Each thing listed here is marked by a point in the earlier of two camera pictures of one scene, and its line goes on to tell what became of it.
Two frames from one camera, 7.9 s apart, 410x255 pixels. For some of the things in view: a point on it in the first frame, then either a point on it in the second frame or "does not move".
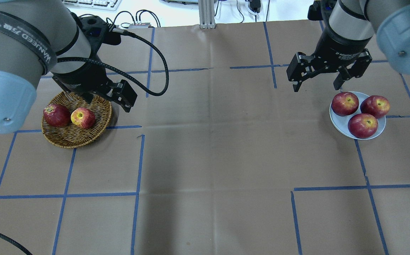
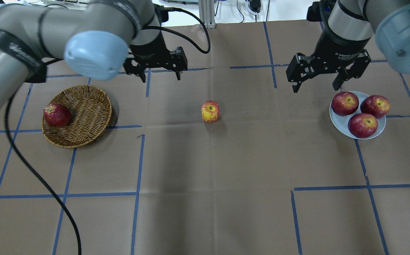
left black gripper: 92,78 to 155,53
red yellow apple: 83,117 to 210,111
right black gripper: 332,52 does not move
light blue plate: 341,123 does not move
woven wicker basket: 70,136 does not move
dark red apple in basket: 56,115 does not move
